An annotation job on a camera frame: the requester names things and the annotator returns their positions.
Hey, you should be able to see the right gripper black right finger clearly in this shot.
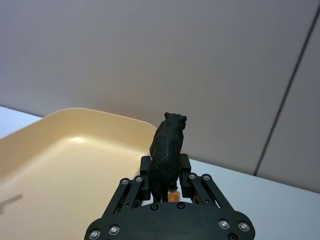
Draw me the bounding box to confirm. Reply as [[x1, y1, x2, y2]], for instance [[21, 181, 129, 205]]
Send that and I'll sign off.
[[178, 153, 236, 211]]

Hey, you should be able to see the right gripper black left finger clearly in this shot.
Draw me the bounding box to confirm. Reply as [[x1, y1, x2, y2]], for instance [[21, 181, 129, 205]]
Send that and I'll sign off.
[[103, 154, 152, 219]]

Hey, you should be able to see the black panther toy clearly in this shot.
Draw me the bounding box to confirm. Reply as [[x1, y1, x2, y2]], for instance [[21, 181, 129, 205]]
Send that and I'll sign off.
[[148, 111, 188, 204]]

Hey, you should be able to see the orange striped tiger toy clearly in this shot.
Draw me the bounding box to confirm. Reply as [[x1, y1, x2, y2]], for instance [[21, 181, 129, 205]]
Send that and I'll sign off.
[[168, 191, 181, 203]]

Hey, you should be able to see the cream plastic tray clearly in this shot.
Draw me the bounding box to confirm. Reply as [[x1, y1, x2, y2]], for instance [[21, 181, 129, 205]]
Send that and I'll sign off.
[[0, 107, 158, 240]]

